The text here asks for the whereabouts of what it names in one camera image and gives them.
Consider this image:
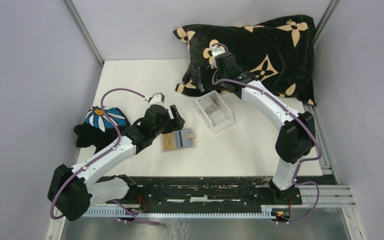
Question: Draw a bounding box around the black blue flower cloth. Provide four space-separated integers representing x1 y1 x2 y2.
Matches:
73 106 130 153

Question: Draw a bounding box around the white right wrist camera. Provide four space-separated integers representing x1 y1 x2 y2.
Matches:
210 45 226 59

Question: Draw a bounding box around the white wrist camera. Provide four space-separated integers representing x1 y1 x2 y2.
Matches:
210 45 226 59
148 92 165 106

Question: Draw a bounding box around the clear plastic card box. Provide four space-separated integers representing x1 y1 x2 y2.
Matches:
194 90 236 134

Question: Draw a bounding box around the stack of cards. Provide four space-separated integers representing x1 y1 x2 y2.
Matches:
199 96 220 115

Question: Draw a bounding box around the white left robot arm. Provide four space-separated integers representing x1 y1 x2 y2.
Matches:
47 104 185 221

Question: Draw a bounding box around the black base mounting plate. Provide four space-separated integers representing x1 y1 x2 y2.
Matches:
118 185 303 214

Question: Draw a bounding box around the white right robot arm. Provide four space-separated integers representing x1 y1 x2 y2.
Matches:
197 52 320 204

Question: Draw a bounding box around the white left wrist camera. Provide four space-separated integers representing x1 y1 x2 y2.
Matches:
148 92 165 106

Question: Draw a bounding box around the slotted cable duct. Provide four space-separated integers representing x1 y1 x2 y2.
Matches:
81 205 277 220

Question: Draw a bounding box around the white credit card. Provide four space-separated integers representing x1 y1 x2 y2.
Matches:
174 128 196 150

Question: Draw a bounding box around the black floral pillow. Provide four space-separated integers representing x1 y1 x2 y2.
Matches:
173 14 316 106

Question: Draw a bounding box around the beige leather card holder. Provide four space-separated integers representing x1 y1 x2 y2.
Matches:
161 127 196 153

